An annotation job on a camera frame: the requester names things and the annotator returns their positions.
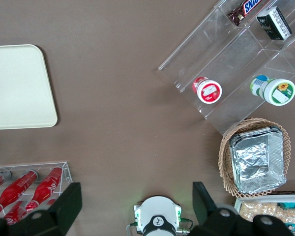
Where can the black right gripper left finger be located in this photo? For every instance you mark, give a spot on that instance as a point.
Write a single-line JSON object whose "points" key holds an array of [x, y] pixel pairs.
{"points": [[61, 209]]}

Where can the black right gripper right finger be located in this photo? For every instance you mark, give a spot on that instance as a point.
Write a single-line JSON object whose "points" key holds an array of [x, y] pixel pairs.
{"points": [[204, 206]]}

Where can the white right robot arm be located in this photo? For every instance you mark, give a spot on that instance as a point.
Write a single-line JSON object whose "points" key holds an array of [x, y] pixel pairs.
{"points": [[157, 209]]}

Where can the light wicker basket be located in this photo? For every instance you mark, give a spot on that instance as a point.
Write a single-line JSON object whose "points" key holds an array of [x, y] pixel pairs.
{"points": [[225, 157]]}

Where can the white rectangular snack bin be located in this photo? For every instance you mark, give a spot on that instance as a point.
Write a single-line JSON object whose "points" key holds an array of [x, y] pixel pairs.
{"points": [[237, 204]]}

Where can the clear acrylic bottle box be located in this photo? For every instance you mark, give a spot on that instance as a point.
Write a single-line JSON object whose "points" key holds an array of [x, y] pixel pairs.
{"points": [[64, 169]]}

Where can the puffed rice snack pack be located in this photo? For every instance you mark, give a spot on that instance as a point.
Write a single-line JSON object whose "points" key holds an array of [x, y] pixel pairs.
{"points": [[260, 209]]}

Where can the aluminium foil container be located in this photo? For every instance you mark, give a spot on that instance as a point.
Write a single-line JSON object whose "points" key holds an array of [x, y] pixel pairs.
{"points": [[255, 159]]}

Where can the red lidded yogurt cup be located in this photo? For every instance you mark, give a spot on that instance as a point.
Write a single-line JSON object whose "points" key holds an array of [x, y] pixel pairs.
{"points": [[209, 91]]}

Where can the white cutting board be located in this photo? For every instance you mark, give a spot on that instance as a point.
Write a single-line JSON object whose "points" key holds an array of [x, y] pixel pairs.
{"points": [[19, 86]]}

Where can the green lidded yogurt cup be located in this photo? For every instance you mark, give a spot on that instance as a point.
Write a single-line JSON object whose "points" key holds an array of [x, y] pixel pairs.
{"points": [[277, 91]]}

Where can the clear acrylic stepped shelf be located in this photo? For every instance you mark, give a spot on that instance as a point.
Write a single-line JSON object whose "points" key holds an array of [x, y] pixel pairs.
{"points": [[226, 64]]}

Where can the black snack carton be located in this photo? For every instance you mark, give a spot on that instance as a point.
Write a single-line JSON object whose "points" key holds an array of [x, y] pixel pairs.
{"points": [[275, 23]]}

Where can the Snickers chocolate bar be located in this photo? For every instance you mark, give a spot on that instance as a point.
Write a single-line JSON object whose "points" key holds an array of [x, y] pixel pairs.
{"points": [[245, 9]]}

